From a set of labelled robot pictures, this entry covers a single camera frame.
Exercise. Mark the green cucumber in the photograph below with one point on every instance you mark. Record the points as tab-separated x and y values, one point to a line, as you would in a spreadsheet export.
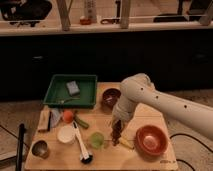
82	123

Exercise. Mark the green plastic tray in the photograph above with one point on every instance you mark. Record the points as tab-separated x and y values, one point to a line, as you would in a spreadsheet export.
57	90

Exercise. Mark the dark purple grape bunch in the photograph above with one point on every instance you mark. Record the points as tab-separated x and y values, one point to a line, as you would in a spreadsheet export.
116	132

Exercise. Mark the wooden block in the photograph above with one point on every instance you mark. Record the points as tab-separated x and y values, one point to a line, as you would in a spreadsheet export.
44	119

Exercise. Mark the dark maroon bowl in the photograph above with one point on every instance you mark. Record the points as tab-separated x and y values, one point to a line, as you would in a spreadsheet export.
110	97

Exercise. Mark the orange ball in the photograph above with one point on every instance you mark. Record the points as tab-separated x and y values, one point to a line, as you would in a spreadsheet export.
67	116

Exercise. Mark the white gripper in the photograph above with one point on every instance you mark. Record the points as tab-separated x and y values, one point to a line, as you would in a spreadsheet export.
123	112

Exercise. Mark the black pole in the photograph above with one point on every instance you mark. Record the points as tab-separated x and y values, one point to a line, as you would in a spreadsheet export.
19	155

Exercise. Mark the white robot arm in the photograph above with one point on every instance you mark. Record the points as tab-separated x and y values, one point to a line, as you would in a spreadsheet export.
139	89

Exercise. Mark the metal fork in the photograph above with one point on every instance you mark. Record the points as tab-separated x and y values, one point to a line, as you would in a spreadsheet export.
68	99

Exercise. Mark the metal cup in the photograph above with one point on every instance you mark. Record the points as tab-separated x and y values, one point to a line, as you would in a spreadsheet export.
40	149

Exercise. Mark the red bowl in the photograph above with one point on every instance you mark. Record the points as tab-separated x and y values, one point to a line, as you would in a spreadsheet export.
150	140

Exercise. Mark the white handled brush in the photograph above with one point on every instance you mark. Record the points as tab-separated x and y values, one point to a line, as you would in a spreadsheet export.
86	157

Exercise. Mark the grey sponge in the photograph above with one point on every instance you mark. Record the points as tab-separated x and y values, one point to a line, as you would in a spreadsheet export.
73	88

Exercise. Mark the light blue cloth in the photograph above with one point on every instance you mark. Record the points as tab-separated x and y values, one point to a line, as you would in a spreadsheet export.
55	117

